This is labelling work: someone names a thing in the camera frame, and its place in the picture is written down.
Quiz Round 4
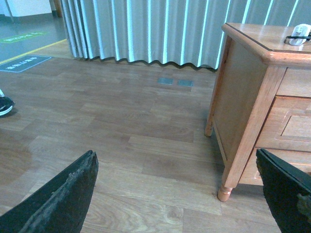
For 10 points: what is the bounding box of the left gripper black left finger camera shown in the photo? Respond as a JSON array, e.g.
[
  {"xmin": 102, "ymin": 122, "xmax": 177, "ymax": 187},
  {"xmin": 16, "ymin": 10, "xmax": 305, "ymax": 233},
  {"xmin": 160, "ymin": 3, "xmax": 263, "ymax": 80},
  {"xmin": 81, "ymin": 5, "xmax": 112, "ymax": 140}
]
[{"xmin": 0, "ymin": 150, "xmax": 99, "ymax": 233}]

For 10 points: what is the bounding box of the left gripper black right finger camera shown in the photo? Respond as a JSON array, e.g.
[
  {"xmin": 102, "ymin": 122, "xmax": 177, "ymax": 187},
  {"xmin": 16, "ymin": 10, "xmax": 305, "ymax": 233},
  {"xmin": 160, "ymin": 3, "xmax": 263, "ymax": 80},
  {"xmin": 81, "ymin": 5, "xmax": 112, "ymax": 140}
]
[{"xmin": 256, "ymin": 149, "xmax": 311, "ymax": 233}]

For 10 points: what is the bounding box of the wooden nightstand drawer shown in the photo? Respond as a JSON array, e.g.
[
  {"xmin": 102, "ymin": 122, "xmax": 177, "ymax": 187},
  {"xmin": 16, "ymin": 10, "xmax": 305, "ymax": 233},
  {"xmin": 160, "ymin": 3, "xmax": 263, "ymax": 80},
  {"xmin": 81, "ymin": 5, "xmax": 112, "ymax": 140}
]
[{"xmin": 256, "ymin": 96, "xmax": 311, "ymax": 152}]

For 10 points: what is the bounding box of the white charger with black cable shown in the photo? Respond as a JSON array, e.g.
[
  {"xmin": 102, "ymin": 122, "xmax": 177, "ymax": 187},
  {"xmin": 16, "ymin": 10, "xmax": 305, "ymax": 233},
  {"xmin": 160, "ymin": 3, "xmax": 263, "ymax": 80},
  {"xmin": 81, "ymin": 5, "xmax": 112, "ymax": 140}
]
[{"xmin": 285, "ymin": 24, "xmax": 311, "ymax": 46}]

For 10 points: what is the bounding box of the lower nightstand drawer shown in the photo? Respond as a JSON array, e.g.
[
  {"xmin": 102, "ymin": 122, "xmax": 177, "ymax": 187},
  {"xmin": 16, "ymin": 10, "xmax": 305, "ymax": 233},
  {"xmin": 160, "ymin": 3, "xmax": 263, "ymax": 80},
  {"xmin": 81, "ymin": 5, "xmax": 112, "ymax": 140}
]
[{"xmin": 238, "ymin": 148, "xmax": 311, "ymax": 186}]

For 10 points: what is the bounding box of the wooden nightstand cabinet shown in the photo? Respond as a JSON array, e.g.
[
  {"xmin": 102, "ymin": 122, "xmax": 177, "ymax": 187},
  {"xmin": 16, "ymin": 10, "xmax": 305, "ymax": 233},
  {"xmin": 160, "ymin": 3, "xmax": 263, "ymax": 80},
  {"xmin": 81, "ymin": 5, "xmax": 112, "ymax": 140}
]
[{"xmin": 205, "ymin": 23, "xmax": 311, "ymax": 201}]

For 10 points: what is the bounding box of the black and white sneaker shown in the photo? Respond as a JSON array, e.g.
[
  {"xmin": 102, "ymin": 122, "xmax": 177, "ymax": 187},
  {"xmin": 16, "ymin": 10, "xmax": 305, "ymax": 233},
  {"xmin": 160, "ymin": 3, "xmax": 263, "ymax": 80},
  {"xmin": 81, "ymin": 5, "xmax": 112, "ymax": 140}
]
[{"xmin": 0, "ymin": 89, "xmax": 15, "ymax": 116}]

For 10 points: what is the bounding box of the right metal floor socket plate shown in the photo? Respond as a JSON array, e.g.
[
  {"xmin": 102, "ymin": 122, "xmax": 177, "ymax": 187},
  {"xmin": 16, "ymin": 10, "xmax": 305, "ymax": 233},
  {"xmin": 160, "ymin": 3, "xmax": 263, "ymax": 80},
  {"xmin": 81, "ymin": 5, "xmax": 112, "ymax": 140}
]
[{"xmin": 177, "ymin": 80, "xmax": 194, "ymax": 87}]

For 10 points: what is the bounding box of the metal floor socket plate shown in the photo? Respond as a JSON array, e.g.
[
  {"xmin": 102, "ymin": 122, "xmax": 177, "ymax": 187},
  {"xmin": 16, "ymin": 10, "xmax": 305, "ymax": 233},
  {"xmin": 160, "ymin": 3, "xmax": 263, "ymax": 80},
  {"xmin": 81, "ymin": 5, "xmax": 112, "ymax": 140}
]
[
  {"xmin": 177, "ymin": 80, "xmax": 194, "ymax": 87},
  {"xmin": 157, "ymin": 77, "xmax": 173, "ymax": 85}
]

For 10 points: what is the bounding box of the blue floor sign sticker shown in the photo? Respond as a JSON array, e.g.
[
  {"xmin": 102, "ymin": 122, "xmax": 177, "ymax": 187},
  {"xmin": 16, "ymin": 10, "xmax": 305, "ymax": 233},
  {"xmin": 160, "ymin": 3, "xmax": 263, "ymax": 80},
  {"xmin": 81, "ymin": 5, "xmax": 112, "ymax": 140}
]
[{"xmin": 0, "ymin": 55, "xmax": 52, "ymax": 73}]

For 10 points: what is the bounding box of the left metal floor socket plate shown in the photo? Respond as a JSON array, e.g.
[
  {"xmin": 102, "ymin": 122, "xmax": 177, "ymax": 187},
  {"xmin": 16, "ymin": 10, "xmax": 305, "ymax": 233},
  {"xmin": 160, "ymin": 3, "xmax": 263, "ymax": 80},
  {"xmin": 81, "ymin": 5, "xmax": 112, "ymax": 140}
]
[{"xmin": 157, "ymin": 77, "xmax": 173, "ymax": 85}]

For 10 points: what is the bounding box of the green floor sign sticker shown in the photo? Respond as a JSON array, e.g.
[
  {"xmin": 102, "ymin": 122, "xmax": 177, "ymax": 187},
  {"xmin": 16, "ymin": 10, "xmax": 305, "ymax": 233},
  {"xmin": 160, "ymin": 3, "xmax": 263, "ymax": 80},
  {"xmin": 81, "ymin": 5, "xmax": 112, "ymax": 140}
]
[{"xmin": 0, "ymin": 32, "xmax": 47, "ymax": 44}]

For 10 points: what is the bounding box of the grey pleated curtain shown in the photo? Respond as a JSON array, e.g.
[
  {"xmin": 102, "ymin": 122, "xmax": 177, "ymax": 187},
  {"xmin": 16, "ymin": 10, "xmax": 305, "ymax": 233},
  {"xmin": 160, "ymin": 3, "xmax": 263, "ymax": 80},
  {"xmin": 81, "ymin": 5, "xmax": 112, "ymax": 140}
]
[{"xmin": 61, "ymin": 0, "xmax": 311, "ymax": 69}]

